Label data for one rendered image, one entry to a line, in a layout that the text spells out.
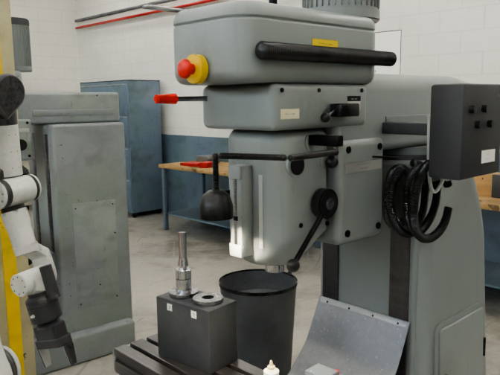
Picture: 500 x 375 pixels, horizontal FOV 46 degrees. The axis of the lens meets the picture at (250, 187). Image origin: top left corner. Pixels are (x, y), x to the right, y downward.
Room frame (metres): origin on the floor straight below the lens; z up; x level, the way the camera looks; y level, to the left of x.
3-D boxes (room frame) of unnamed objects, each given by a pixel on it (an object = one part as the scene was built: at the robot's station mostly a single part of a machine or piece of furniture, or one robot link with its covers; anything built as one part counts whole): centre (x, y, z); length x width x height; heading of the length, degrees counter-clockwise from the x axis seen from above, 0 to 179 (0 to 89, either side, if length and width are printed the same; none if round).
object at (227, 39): (1.40, -0.07, 1.81); 0.47 x 0.26 x 0.16; 133
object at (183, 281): (1.70, 0.20, 1.16); 0.05 x 0.05 x 0.06
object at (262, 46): (1.31, -0.18, 1.79); 0.45 x 0.04 x 0.04; 133
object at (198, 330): (1.67, 0.17, 1.03); 0.22 x 0.12 x 0.20; 51
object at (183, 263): (1.70, 0.20, 1.25); 0.03 x 0.03 x 0.11
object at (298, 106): (1.42, -0.09, 1.68); 0.34 x 0.24 x 0.10; 133
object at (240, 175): (1.31, 0.02, 1.45); 0.04 x 0.04 x 0.21; 43
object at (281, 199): (1.39, -0.06, 1.47); 0.21 x 0.19 x 0.32; 43
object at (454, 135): (1.35, -0.51, 1.62); 0.20 x 0.09 x 0.21; 133
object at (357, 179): (1.52, -0.20, 1.47); 0.24 x 0.19 x 0.26; 43
